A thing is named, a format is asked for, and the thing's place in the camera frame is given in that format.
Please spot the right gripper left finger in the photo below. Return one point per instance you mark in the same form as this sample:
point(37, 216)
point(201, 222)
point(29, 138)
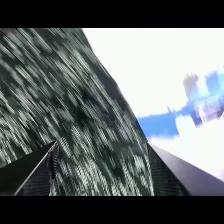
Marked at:
point(30, 176)

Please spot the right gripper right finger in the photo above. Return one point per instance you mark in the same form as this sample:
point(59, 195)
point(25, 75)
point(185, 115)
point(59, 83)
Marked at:
point(180, 180)

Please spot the black white patterned garment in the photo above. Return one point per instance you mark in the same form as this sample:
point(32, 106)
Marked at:
point(66, 100)

